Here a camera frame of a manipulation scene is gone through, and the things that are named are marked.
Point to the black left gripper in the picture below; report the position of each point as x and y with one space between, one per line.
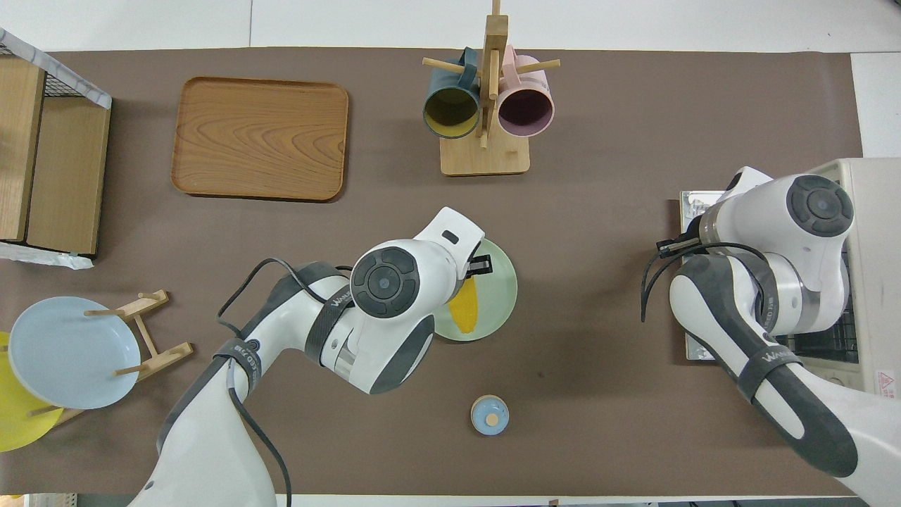
480 272

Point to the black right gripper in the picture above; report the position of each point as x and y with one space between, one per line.
681 246

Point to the pale green round plate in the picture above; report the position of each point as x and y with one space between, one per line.
500 296

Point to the yellow corn cob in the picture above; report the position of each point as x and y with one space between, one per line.
466 310

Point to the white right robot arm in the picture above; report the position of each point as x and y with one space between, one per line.
774 394

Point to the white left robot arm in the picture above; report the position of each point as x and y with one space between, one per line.
211 436

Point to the cream toaster oven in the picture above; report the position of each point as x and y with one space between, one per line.
880 282

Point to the large brown table mat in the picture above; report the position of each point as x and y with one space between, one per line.
598 246

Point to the wooden mug tree stand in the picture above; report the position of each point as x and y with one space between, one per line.
486 158

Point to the dark teal mug yellow inside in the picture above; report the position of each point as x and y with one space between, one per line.
450 113

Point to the pink mug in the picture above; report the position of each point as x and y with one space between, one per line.
524 113

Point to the rectangular wooden tray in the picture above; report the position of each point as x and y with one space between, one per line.
260 141

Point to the wooden plate rack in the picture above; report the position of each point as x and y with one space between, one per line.
165 359

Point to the light blue round plate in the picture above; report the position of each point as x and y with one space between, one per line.
63 359

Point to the white crumpled plastic sheet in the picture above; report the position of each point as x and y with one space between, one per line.
49 259

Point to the yellow round plate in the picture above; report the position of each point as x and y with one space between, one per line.
14 422

